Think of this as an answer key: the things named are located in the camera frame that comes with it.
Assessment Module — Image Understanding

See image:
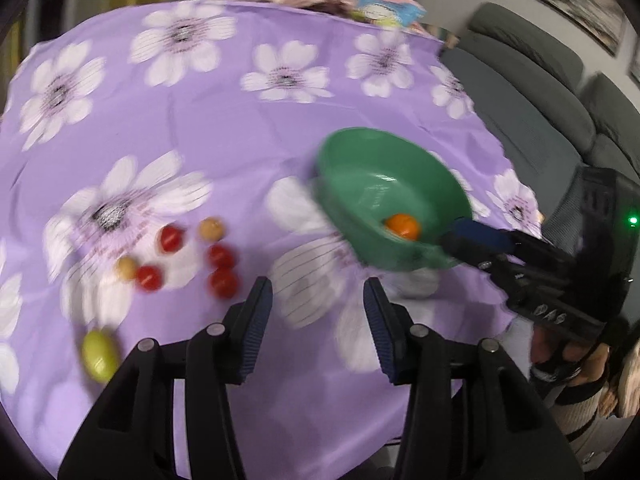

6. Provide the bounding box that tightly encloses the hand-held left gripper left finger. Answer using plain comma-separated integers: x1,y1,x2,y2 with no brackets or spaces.
57,276,274,480

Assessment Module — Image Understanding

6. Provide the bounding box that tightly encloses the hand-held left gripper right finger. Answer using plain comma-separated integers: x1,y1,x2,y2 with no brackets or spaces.
363,277,583,480

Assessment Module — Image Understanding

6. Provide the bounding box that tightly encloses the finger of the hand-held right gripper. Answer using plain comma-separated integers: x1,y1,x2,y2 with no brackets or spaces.
439,234,531,306
451,217,573,273

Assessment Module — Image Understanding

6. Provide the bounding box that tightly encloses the red cherry tomato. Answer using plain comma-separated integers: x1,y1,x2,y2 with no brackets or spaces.
158,225,185,254
207,244,237,271
209,269,240,300
135,265,164,293

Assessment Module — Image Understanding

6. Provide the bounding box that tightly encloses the orange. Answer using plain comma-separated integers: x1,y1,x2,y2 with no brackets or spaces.
384,213,422,241

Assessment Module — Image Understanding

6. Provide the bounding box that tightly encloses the green plastic bowl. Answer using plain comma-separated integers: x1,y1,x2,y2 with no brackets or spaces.
314,126,473,273

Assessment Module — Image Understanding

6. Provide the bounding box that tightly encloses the green oval fruit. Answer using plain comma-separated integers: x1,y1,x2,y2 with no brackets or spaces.
81,329,121,383

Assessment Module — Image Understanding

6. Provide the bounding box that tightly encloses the person's right hand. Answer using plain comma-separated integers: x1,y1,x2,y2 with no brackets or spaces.
529,329,610,387

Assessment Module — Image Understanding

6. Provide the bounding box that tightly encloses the grey sofa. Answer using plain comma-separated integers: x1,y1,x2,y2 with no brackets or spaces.
439,2,640,226

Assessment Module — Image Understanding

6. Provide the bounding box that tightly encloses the purple floral tablecloth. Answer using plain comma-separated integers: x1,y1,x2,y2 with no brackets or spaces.
0,0,546,480

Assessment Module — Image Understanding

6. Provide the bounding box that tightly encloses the colourful snack packet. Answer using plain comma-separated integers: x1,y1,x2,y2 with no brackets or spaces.
350,0,429,29

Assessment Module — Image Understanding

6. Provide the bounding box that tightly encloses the framed wall picture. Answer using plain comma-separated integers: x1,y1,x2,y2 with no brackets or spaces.
520,0,627,57

